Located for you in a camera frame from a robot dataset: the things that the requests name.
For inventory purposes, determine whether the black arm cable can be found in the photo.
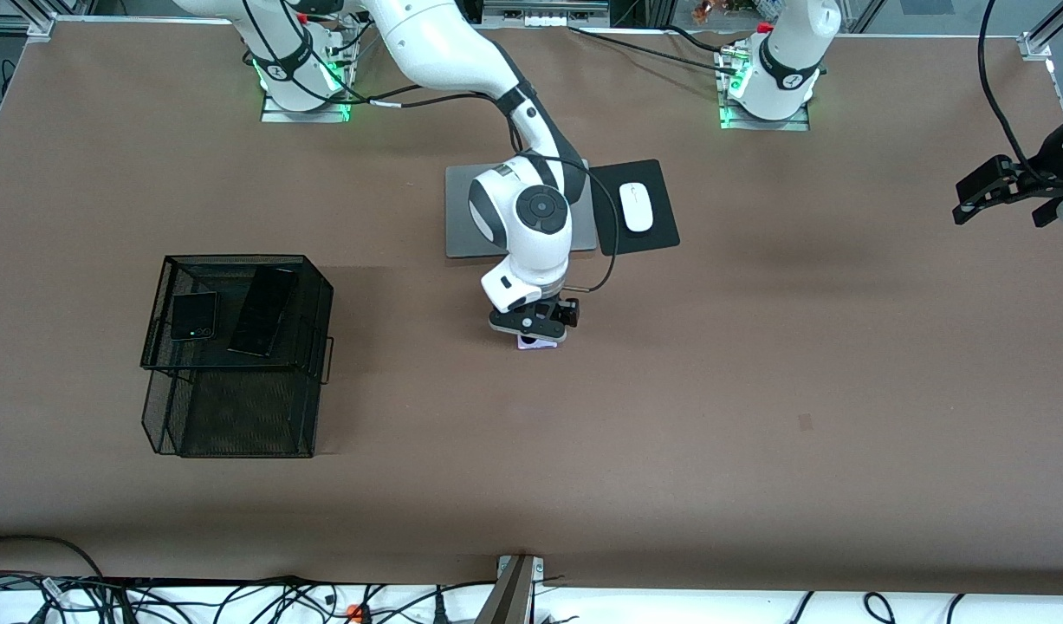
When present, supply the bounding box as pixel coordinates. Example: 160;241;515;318
239;0;619;296
977;0;1033;170

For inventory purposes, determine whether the black looped floor cable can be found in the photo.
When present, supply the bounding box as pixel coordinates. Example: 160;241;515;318
0;535;112;624

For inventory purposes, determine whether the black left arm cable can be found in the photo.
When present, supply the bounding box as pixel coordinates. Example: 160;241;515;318
977;0;1033;170

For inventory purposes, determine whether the silver closed laptop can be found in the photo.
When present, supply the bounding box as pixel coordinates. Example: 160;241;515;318
444;163;600;259

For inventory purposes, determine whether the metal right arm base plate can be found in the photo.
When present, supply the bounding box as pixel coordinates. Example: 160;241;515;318
261;91;352;124

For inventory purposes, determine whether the white power strip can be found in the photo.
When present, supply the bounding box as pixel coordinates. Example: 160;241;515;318
483;0;612;27

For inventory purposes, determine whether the black mesh two-tier tray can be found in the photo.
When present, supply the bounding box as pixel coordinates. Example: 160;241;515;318
139;253;335;459

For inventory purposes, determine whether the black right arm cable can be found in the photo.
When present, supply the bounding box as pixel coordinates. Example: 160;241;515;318
239;0;619;296

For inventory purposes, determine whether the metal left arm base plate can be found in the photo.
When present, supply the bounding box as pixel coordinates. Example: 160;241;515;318
720;102;811;133

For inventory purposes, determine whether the black cable on table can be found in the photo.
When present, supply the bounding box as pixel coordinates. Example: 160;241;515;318
568;25;740;75

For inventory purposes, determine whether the black mouse pad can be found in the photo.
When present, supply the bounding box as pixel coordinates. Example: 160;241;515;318
588;159;681;257

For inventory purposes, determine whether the white computer mouse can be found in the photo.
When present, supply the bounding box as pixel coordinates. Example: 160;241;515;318
619;182;655;233

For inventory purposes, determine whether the grey metal camera pole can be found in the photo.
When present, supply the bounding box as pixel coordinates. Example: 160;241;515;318
475;555;545;624

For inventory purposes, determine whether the long black smartphone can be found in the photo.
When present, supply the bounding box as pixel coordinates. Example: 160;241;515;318
227;267;299;360

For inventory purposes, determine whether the small black flip phone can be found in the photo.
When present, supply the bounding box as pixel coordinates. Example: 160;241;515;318
167;292;218;342

